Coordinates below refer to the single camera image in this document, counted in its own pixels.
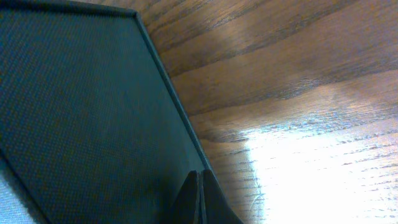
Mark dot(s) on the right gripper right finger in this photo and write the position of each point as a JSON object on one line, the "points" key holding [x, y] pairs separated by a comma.
{"points": [[215, 208]]}

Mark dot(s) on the dark green box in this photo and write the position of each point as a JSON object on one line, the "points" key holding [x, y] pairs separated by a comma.
{"points": [[92, 130]]}

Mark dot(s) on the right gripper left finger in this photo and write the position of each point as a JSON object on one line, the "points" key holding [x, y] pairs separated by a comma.
{"points": [[185, 209]]}

